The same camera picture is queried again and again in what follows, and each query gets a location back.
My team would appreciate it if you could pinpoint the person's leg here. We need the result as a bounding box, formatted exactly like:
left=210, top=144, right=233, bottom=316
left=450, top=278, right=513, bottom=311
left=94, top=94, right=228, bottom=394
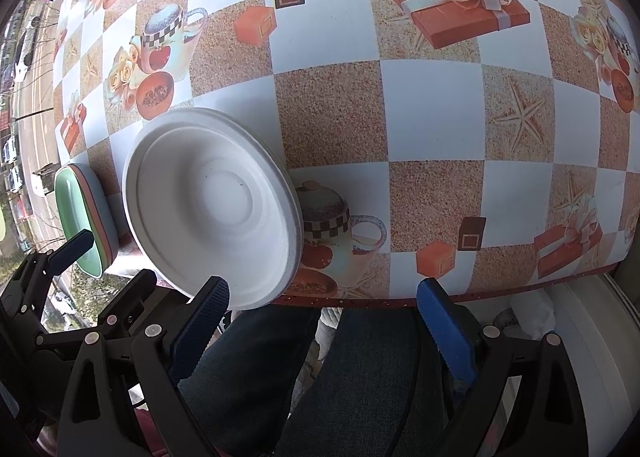
left=177, top=306, right=322, bottom=457
left=280, top=308, right=453, bottom=457

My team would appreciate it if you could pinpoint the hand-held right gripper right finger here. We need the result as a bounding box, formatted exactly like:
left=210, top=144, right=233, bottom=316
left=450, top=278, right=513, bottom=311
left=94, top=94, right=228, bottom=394
left=416, top=278, right=584, bottom=457

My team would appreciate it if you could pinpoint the green square plate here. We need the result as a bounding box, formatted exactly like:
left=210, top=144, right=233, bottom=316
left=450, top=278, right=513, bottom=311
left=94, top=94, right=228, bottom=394
left=54, top=164, right=108, bottom=279

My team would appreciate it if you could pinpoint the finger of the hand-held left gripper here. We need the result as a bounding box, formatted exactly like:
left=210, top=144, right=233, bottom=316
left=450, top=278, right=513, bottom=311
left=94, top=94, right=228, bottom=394
left=0, top=230, right=96, bottom=333
left=35, top=269, right=158, bottom=348

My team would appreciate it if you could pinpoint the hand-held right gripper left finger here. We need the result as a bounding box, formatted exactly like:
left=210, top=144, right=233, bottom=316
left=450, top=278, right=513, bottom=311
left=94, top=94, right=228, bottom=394
left=58, top=276, right=231, bottom=457

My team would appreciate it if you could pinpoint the printed checkered tablecloth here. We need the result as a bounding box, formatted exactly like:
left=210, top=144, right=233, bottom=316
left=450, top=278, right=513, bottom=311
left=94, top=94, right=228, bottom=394
left=50, top=0, right=640, bottom=310

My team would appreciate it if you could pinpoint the person's left leg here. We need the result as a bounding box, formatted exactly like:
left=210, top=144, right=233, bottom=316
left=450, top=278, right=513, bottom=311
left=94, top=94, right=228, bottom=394
left=177, top=306, right=322, bottom=457

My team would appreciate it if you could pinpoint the person's right leg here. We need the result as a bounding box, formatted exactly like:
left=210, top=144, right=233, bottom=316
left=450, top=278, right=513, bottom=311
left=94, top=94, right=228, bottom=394
left=280, top=308, right=453, bottom=457

